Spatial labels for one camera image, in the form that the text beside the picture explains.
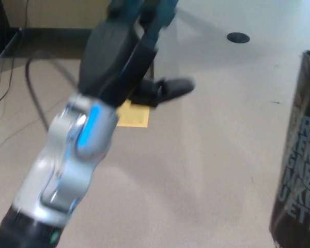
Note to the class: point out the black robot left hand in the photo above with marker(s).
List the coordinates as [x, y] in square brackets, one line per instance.
[111, 56]

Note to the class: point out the black printed plastic bag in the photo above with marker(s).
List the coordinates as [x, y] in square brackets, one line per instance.
[299, 155]

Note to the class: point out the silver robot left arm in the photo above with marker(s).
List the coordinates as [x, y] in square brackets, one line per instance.
[67, 160]

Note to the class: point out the yellow rectangular floor sheet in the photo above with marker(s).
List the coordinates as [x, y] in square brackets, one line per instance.
[135, 117]

